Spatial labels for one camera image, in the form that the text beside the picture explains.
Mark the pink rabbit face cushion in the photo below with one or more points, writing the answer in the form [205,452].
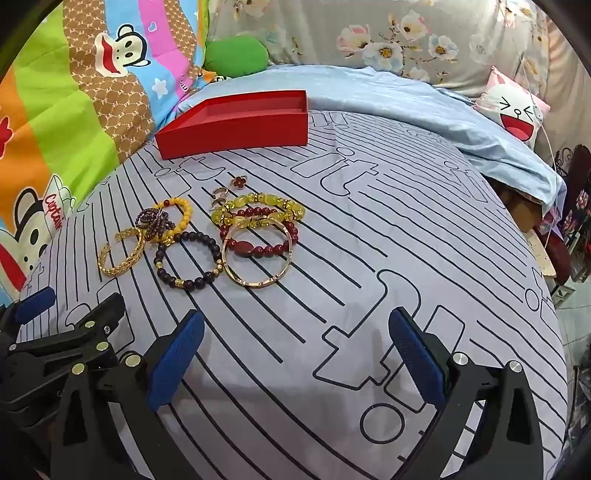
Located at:
[512,110]

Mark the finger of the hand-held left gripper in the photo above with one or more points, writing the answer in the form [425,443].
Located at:
[34,304]
[99,318]

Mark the rose gold bangle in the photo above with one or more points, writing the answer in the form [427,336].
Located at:
[256,284]

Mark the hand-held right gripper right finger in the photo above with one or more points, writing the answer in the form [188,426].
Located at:
[415,355]

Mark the green plush toy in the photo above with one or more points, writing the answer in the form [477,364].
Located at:
[235,55]

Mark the light blue pillow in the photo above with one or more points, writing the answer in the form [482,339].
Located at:
[415,115]

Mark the brown wooden board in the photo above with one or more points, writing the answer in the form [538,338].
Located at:
[521,207]

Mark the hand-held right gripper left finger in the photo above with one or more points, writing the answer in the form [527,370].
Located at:
[178,364]

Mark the dark ornate metal frame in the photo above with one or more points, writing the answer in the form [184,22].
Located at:
[575,184]

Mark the colourful cartoon monkey blanket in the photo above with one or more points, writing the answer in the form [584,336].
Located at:
[69,115]

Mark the grey floral blanket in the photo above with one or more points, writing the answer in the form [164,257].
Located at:
[369,27]

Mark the red cardboard box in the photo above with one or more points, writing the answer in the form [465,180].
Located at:
[231,134]

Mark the grey line-patterned bedsheet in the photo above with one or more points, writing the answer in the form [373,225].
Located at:
[323,277]

